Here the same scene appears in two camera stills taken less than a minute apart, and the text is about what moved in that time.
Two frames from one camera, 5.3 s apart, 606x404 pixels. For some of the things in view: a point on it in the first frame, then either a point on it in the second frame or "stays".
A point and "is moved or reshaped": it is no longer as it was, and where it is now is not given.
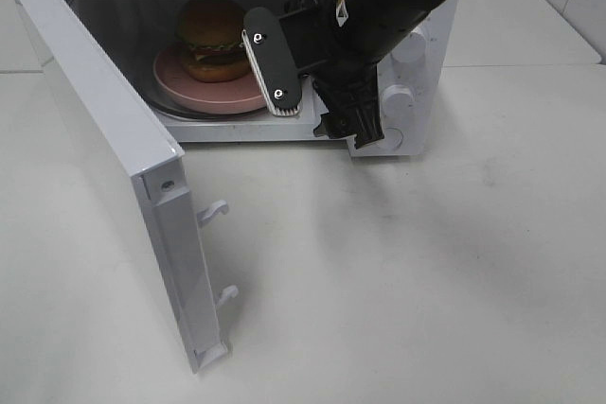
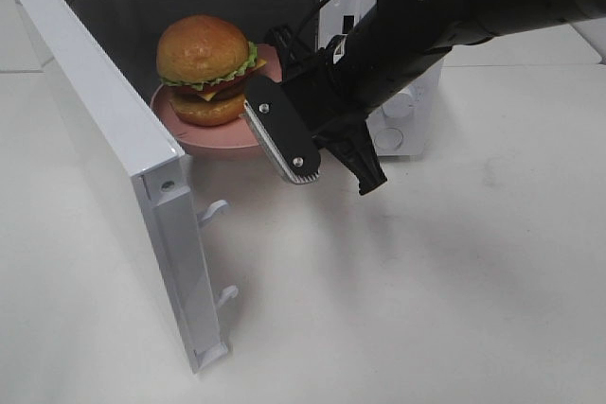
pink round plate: [176, 86] → [233, 139]
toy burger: [212, 27] is moved or reshaped
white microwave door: [153, 160] stays
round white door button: [393, 139] stays
